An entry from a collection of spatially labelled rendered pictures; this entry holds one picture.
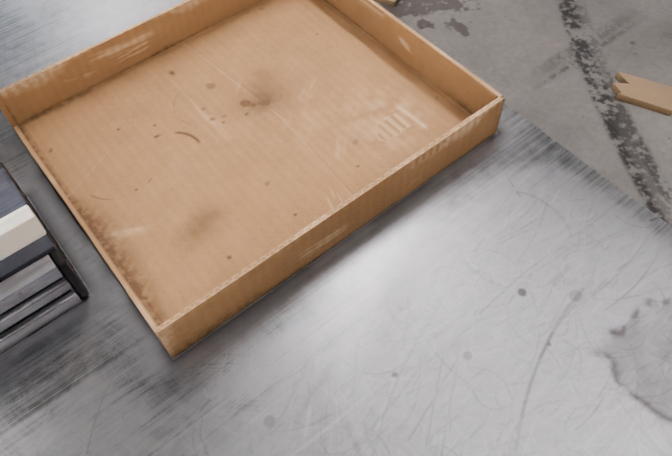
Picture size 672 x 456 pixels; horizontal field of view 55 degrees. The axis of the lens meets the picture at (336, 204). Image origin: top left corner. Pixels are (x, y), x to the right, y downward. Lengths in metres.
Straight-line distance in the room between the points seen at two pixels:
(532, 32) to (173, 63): 1.48
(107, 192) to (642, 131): 1.46
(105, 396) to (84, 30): 0.36
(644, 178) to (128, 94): 1.32
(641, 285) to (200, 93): 0.37
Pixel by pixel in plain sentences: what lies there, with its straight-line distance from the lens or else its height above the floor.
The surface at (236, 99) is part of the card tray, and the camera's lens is 0.56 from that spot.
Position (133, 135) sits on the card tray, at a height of 0.83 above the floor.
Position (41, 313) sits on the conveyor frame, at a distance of 0.47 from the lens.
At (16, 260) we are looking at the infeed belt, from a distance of 0.45.
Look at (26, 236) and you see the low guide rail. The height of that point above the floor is 0.90.
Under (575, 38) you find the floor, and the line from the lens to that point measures 1.98.
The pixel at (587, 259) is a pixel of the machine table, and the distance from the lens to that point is 0.49.
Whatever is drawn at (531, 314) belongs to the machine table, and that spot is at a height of 0.83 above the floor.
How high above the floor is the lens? 1.23
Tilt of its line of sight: 55 degrees down
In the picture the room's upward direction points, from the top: 3 degrees counter-clockwise
